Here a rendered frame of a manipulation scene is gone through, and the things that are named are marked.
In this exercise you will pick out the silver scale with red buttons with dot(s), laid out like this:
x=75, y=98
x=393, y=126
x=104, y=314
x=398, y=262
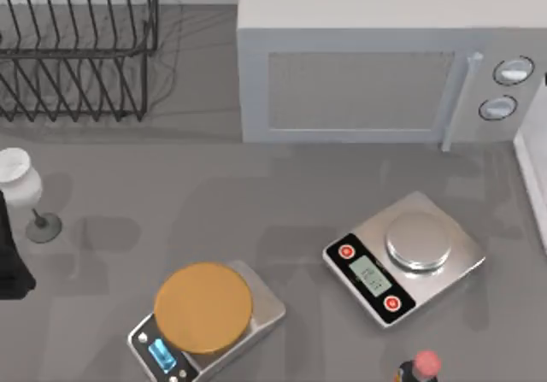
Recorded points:
x=406, y=262

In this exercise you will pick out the pale microwave oven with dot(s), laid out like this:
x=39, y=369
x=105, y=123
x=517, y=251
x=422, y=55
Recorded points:
x=342, y=36

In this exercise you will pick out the scale with orange plate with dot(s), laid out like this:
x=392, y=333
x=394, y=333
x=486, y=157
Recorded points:
x=205, y=309

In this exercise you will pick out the small microwave knob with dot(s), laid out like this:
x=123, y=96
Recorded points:
x=497, y=107

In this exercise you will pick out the white wine glass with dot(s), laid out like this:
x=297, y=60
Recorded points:
x=19, y=181

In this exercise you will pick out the dark bottle with pink cap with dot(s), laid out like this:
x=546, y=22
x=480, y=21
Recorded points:
x=421, y=367

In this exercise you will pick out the large microwave knob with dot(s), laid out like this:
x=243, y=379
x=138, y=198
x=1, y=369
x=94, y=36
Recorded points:
x=513, y=71

